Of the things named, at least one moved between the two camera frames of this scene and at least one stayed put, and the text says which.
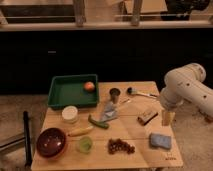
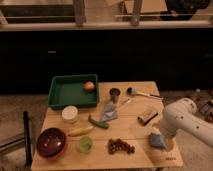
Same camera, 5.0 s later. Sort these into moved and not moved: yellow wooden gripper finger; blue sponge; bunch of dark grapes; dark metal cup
Moved: yellow wooden gripper finger
Not moved: blue sponge; dark metal cup; bunch of dark grapes
